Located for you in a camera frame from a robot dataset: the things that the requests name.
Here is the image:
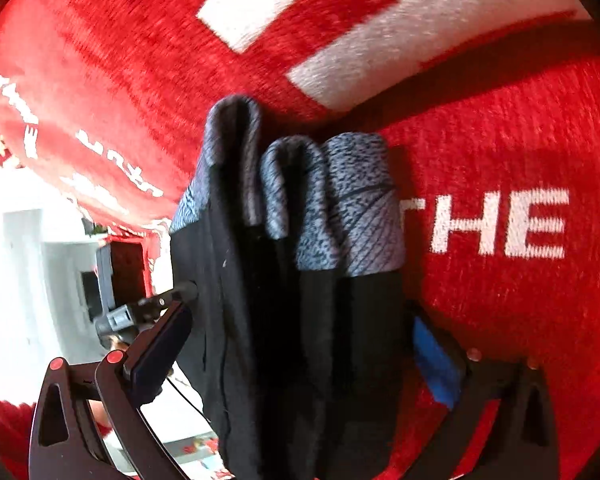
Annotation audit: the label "black pants with blue trim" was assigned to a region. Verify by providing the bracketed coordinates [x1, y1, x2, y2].
[168, 93, 416, 480]

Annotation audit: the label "person's left forearm red sleeve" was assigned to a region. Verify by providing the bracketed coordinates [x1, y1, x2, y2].
[0, 396, 112, 480]

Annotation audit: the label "grey bedside cabinet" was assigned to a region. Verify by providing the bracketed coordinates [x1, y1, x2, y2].
[4, 209, 106, 364]

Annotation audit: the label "red bedspread with white characters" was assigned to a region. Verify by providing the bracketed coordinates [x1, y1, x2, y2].
[0, 0, 600, 479]

